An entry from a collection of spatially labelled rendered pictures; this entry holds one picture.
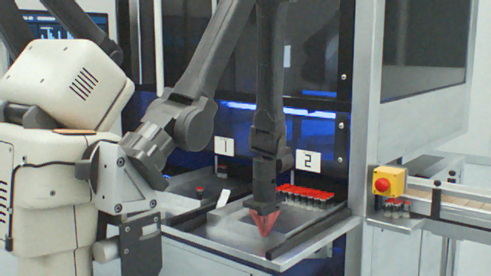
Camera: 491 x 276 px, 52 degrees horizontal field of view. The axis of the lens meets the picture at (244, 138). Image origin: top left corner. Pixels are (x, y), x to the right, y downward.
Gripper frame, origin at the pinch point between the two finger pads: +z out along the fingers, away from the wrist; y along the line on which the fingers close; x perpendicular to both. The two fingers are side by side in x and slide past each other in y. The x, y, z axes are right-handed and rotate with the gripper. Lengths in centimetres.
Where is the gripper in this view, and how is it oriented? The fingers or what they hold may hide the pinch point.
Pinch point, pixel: (264, 233)
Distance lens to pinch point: 129.9
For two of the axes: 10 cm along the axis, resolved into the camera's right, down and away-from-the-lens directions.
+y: 6.3, -1.6, 7.6
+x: -7.8, -1.2, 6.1
